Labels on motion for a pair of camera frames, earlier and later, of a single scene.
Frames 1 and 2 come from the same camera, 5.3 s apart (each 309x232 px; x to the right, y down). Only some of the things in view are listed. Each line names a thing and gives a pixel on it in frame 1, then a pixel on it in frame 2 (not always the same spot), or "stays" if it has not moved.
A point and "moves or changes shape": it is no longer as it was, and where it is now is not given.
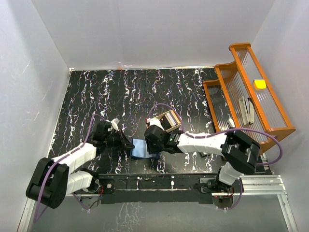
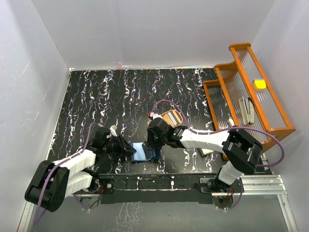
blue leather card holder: [140, 149] moves or changes shape
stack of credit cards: [172, 118] stays
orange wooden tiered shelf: [240, 99] stays
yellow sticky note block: [259, 84] stays
